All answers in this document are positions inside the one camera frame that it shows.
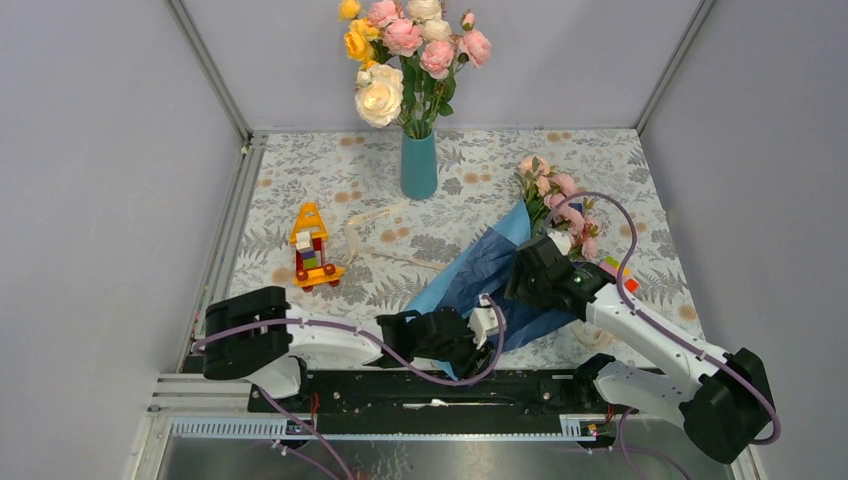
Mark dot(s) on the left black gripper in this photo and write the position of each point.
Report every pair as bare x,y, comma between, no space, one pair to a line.
476,361

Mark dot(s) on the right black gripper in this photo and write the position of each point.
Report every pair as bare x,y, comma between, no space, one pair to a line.
519,270

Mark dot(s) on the blue wrapping paper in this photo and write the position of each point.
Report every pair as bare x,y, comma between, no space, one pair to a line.
484,268

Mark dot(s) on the pink flowers bunch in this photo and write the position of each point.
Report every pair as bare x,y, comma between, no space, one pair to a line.
545,191

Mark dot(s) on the cream ribbon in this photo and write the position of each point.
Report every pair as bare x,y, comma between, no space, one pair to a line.
410,257

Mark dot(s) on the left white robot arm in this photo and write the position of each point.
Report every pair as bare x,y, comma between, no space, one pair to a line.
262,338

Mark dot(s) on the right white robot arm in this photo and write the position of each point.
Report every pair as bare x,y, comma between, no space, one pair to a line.
721,400

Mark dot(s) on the teal ceramic vase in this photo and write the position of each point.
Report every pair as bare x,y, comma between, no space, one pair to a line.
418,167

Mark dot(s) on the flower bouquet in vase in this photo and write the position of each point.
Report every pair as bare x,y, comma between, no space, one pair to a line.
409,57

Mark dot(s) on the colourful stacked toy bricks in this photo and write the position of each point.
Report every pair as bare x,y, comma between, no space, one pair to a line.
612,266

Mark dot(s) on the yellow red toy block car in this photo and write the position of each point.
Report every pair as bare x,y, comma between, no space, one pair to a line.
309,237

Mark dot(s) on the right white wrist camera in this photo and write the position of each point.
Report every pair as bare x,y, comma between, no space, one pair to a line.
561,240

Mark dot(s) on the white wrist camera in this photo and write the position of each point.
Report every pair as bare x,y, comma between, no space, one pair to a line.
561,240
483,322

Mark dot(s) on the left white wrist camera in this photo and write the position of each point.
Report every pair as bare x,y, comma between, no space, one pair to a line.
483,322

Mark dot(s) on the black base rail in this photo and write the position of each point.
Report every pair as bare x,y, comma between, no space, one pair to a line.
508,403

